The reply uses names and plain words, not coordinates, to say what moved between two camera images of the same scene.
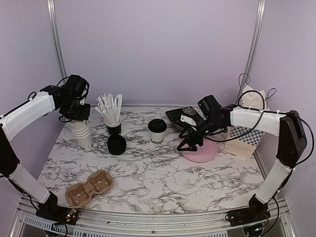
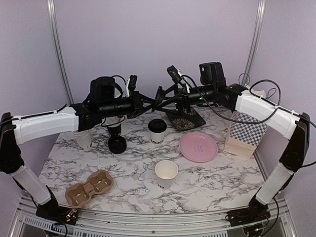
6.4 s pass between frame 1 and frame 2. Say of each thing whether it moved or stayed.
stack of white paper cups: stayed
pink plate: stayed
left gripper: moved
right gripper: moved
